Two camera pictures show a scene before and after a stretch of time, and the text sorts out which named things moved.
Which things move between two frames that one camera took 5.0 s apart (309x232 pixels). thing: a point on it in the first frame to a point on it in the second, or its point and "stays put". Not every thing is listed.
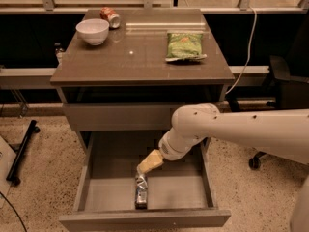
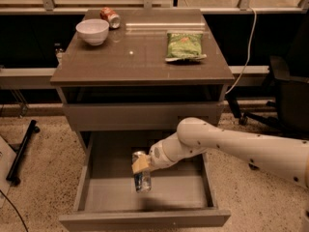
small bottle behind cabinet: x=59 y=50 stays put
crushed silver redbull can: x=141 y=191 to x=143 y=180
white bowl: x=93 y=31 stays put
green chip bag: x=184 y=46 stays put
